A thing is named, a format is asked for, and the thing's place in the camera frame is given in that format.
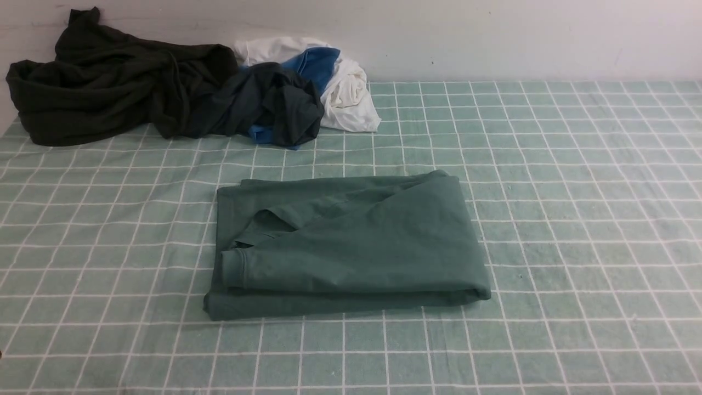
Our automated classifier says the green long-sleeve top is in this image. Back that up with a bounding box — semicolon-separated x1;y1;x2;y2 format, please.
203;170;491;321

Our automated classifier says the white crumpled garment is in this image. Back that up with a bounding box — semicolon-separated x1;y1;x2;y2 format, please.
233;37;381;132

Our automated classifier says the dark grey crumpled garment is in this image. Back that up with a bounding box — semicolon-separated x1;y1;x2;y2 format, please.
184;63;324;148

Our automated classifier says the blue crumpled garment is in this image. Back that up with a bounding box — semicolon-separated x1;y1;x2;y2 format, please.
248;47;340;149

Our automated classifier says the green checked tablecloth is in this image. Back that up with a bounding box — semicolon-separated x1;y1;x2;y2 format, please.
1;82;701;394

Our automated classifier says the dark olive crumpled garment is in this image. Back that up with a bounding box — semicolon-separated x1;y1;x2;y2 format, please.
5;7;239;147

